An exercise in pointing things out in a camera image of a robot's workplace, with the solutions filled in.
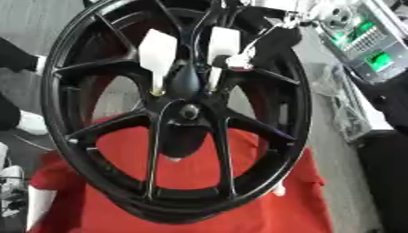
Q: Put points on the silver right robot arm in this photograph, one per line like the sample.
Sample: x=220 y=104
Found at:
x=372 y=45

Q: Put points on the white pin with flat head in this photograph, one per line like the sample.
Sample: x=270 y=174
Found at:
x=158 y=51

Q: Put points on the black spoked wheel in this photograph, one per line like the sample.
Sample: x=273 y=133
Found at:
x=183 y=209

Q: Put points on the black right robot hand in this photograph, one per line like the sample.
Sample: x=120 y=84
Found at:
x=276 y=36

